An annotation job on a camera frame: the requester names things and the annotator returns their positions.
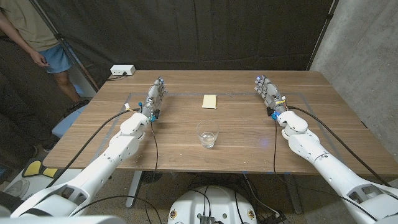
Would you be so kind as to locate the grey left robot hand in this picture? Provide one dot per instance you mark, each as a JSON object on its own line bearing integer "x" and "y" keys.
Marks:
{"x": 152, "y": 99}

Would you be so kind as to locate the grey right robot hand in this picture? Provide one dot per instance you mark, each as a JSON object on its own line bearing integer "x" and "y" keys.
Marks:
{"x": 271, "y": 93}

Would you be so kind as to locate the pale yellow sponge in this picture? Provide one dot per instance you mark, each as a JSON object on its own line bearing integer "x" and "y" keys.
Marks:
{"x": 209, "y": 101}

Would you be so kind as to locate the clear glass cup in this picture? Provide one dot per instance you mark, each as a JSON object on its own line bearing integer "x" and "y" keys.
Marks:
{"x": 207, "y": 133}

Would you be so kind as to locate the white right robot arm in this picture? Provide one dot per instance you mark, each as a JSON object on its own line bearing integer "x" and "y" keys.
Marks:
{"x": 311, "y": 146}

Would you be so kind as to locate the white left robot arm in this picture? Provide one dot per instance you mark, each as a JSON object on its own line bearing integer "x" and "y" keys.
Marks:
{"x": 121, "y": 149}

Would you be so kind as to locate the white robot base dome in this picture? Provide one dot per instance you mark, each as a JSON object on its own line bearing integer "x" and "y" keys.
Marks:
{"x": 211, "y": 205}

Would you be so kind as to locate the white power strip box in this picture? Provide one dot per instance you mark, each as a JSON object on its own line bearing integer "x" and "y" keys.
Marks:
{"x": 122, "y": 69}

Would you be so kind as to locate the black curtain backdrop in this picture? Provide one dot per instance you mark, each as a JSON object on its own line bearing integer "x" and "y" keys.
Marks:
{"x": 186, "y": 31}

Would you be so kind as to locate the light blue box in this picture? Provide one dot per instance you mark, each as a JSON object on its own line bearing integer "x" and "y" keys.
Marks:
{"x": 66, "y": 123}

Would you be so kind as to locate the grey table leg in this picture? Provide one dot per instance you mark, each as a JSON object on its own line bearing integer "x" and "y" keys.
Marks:
{"x": 293, "y": 196}
{"x": 134, "y": 189}

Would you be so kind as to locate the yellow and white floor machine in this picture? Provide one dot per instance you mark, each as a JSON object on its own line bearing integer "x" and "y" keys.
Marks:
{"x": 32, "y": 168}

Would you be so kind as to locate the person in blue shorts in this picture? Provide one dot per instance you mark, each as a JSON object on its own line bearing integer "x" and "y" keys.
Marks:
{"x": 28, "y": 25}

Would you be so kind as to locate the black frame pole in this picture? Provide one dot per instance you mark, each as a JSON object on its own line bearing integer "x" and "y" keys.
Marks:
{"x": 321, "y": 34}
{"x": 66, "y": 46}

